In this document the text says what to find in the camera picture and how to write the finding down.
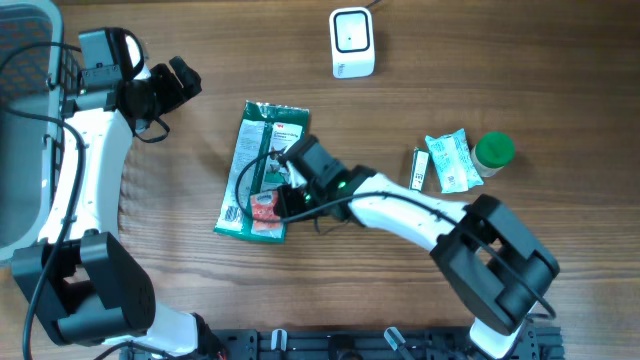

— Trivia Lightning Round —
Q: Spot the green Axe Brand box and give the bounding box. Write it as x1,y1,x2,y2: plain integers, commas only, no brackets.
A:
409,148,430,192

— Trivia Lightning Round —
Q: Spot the mint green wipes pack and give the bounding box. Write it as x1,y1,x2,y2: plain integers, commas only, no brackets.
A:
425,128,484,194

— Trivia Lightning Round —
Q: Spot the grey plastic mesh basket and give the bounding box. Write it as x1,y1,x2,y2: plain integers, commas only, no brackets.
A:
1,0,80,266

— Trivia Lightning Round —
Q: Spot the orange Kleenex tissue pack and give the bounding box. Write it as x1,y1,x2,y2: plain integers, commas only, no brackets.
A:
250,190,284,239

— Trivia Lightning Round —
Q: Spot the white barcode scanner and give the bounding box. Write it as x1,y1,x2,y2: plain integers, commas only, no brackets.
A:
328,7,375,79

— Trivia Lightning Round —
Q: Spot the green lid jar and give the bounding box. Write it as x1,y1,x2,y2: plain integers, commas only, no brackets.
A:
471,132,516,178

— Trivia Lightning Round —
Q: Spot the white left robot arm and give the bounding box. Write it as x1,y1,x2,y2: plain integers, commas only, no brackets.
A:
11,56,227,359

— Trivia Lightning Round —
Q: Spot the green 3M gloves pack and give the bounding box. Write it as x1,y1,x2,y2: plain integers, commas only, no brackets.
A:
214,101,310,244

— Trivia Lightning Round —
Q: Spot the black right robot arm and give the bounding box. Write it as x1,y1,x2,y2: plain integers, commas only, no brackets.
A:
277,161,560,359

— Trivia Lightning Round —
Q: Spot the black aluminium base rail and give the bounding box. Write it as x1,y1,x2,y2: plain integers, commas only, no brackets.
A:
118,325,566,360

